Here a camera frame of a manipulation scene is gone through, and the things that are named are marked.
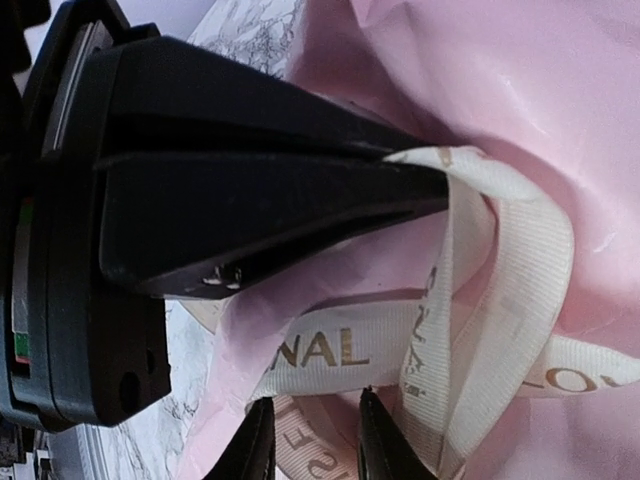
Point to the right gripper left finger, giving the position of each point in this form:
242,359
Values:
250,454

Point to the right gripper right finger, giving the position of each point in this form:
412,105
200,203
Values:
383,451

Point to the pink wrapping paper sheet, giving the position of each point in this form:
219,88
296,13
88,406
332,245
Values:
503,334

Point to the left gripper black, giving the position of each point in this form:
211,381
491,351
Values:
75,349

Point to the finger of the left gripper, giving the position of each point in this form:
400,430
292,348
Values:
209,224
163,95

